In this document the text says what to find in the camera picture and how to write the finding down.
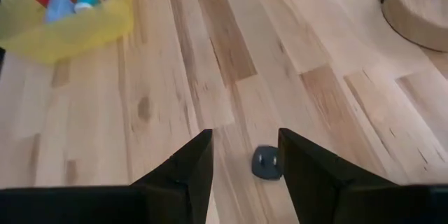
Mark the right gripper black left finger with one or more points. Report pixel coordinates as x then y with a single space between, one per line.
189 168

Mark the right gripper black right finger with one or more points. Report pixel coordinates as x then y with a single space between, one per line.
311 182

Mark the teal and white charger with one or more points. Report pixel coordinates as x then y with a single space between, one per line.
87 0

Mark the lavender cube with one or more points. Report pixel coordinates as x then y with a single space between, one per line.
57 8

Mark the yellow translucent plastic bin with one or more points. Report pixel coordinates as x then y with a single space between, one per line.
70 38

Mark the round wooden lamp base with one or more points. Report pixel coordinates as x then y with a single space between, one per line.
416 10

